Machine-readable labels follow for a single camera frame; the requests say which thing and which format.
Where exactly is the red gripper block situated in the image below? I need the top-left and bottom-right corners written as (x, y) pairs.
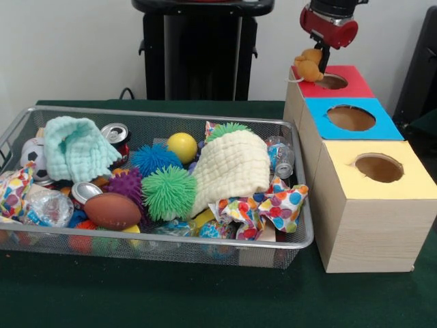
top-left (300, 5), bottom-right (360, 74)

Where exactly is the small peach animal toy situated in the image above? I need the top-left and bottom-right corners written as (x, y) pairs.
top-left (287, 48), bottom-right (326, 83)

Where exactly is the cream yellow waffle cloth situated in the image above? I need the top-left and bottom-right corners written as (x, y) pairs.
top-left (190, 130), bottom-right (272, 218)

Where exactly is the mint green waffle cloth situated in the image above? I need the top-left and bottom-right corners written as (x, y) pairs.
top-left (43, 115), bottom-right (122, 184)

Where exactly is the wooden box with three holes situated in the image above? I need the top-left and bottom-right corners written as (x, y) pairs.
top-left (283, 66), bottom-right (437, 274)

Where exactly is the clear mesh bin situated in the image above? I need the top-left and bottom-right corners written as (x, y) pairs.
top-left (0, 106), bottom-right (315, 269)

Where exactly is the black equipment stand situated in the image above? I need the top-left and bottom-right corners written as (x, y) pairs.
top-left (395, 5), bottom-right (437, 134)

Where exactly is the small clear plastic bottle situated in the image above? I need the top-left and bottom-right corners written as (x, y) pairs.
top-left (266, 136), bottom-right (296, 180)

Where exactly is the green spiky ball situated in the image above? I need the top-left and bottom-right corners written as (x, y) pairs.
top-left (206, 122), bottom-right (252, 143)

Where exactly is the colourful patchwork fabric toy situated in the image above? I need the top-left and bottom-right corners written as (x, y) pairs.
top-left (208, 179), bottom-right (309, 241)

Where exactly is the yellow tennis ball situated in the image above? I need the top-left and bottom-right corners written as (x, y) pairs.
top-left (167, 133), bottom-right (199, 165)

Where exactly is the blue fuzzy ball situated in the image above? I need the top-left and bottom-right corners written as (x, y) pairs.
top-left (130, 143), bottom-right (183, 177)

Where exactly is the blue globe ball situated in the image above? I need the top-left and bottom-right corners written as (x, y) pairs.
top-left (199, 220), bottom-right (237, 258)

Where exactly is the large green fuzzy ball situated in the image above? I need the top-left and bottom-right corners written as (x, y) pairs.
top-left (141, 165), bottom-right (197, 222)

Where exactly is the black red drink can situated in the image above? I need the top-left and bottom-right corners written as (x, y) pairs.
top-left (100, 122), bottom-right (131, 165)

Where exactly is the purple spiky ball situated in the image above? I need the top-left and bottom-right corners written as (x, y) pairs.
top-left (104, 167), bottom-right (144, 206)

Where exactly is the brown football toy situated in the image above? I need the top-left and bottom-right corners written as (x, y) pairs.
top-left (83, 193), bottom-right (143, 231)

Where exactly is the dark green table cloth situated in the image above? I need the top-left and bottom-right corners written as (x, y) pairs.
top-left (0, 99), bottom-right (437, 328)

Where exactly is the silver drink can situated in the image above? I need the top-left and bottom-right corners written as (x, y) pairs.
top-left (71, 181), bottom-right (103, 206)

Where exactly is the black white soccer ball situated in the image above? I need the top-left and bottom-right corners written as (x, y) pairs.
top-left (19, 137), bottom-right (48, 182)

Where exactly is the colourful polka dot fabric toy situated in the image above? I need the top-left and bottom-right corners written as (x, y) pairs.
top-left (0, 162), bottom-right (36, 219)

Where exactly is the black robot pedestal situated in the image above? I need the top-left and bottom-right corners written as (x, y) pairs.
top-left (132, 0), bottom-right (275, 102)

